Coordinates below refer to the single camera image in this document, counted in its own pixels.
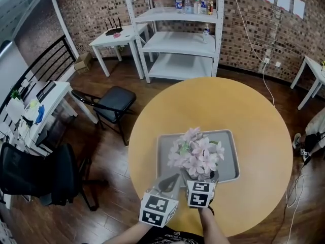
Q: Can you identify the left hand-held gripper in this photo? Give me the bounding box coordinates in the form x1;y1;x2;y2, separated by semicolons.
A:
138;173;181;228

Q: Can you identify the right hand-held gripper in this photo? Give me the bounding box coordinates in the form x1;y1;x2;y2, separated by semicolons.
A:
181;170;219;209

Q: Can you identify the pink artificial flower bouquet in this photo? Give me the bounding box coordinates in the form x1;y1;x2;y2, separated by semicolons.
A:
167;127;225;182

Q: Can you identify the grey rectangular tray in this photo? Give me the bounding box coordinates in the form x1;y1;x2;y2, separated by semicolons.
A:
156;129;241;186

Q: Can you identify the person's right forearm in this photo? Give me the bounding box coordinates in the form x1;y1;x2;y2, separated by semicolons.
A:
198;207;231;244

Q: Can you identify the person's left forearm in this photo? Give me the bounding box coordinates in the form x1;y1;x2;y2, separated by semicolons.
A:
101;221;153;244

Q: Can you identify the person's black printed shirt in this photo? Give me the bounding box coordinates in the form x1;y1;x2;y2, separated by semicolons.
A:
138;226;204;244

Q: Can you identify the round yellow wooden table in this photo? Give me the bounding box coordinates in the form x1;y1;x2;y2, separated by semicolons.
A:
128;77;294;237

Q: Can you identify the black folding chair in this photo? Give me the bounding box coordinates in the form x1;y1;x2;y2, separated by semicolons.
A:
71;85;137;146

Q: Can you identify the black device with marker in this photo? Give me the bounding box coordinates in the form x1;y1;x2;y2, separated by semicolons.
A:
300;133;321;163

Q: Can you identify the black mesh office chair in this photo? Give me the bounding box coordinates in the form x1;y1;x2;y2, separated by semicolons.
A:
0;142;108;212

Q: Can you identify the blue cloth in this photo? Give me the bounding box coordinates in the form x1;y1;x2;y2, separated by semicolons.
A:
35;104;45;125

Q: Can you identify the white metal shelf rack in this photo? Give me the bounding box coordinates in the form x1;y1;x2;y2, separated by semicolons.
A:
121;0;225;84

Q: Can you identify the white office desk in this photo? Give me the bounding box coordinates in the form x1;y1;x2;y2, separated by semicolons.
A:
0;80;99;158

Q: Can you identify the black flat device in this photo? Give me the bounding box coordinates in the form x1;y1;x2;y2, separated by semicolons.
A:
36;80;57;101

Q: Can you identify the cardboard box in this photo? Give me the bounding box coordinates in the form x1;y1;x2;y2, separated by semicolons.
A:
73;51;93;74

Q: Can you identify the small white side table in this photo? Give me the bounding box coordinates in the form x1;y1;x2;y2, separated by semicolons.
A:
290;55;325;111

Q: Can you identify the white monitor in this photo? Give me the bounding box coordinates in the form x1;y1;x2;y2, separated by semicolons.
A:
5;99;25;123

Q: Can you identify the small white table with router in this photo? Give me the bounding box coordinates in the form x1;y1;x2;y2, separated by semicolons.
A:
89;23;151;77

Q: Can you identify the black router with antennas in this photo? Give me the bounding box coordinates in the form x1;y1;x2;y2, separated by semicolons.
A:
105;18;124;37

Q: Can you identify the black metal railing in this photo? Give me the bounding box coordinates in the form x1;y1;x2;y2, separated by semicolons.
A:
0;34;77;111

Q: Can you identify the black pendant lamp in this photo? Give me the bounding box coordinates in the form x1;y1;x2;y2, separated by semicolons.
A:
0;40;14;58

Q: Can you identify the white floor cable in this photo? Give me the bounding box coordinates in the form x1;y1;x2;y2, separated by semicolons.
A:
285;174;306;244

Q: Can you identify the white wall cable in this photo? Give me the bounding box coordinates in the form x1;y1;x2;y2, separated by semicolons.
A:
230;0;276;109

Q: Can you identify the white support post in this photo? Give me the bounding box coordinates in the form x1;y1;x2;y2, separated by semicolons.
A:
47;0;80;61

